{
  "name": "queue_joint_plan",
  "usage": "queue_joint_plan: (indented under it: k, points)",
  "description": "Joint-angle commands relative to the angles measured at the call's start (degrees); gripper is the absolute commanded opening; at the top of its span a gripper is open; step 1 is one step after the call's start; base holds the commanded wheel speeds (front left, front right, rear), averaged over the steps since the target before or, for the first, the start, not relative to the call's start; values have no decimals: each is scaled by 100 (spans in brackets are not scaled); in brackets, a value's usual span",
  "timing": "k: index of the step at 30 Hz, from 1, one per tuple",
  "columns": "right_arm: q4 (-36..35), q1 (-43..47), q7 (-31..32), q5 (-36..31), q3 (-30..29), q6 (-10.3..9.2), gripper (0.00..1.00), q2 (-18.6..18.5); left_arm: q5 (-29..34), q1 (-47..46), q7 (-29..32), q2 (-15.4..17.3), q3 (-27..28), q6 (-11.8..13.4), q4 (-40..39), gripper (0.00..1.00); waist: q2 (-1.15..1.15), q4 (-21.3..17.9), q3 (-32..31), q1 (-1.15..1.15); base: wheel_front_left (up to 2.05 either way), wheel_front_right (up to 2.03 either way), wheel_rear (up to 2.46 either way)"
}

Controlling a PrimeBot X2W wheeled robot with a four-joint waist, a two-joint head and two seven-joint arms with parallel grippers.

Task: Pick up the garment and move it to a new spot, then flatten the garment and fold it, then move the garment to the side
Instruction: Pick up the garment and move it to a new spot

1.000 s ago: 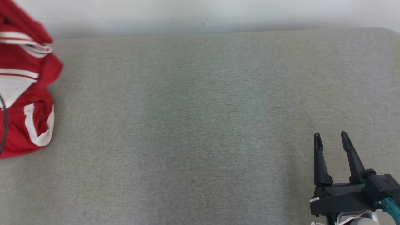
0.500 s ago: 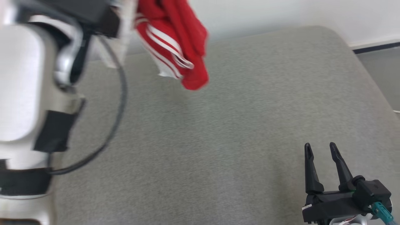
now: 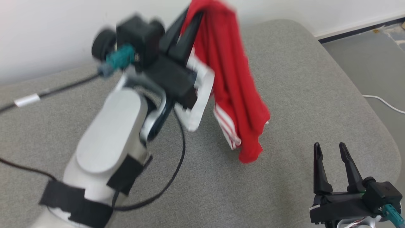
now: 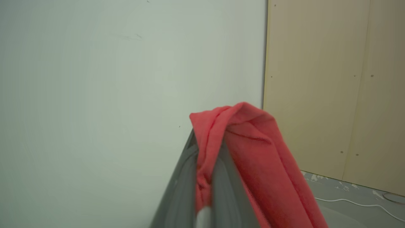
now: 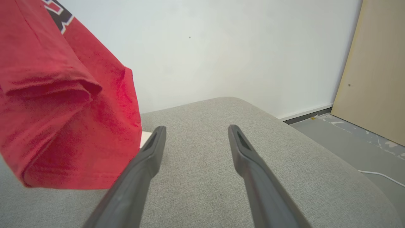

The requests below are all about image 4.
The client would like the white floor cable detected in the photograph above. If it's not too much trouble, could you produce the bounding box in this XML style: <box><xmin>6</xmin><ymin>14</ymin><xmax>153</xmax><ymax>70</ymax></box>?
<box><xmin>315</xmin><ymin>197</ymin><xmax>405</xmax><ymax>223</ymax></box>

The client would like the grey round floor plate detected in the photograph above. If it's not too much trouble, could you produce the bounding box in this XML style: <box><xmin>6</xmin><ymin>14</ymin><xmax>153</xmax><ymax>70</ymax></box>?
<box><xmin>382</xmin><ymin>192</ymin><xmax>405</xmax><ymax>205</ymax></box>

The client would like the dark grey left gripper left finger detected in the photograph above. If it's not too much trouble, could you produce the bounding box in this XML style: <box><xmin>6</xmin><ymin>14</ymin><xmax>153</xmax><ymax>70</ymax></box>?
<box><xmin>150</xmin><ymin>129</ymin><xmax>199</xmax><ymax>228</ymax></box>

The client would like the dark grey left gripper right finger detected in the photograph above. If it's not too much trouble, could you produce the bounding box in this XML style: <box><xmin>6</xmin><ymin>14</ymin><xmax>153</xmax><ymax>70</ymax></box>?
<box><xmin>211</xmin><ymin>140</ymin><xmax>260</xmax><ymax>228</ymax></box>

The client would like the red Bulls 23 jersey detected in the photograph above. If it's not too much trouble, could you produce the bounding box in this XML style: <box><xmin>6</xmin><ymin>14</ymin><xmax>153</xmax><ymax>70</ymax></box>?
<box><xmin>189</xmin><ymin>102</ymin><xmax>329</xmax><ymax>228</ymax></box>

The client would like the beige wooden panel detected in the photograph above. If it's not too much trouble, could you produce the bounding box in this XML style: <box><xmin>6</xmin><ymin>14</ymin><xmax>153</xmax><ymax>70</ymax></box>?
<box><xmin>343</xmin><ymin>0</ymin><xmax>405</xmax><ymax>196</ymax></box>
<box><xmin>263</xmin><ymin>0</ymin><xmax>371</xmax><ymax>181</ymax></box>

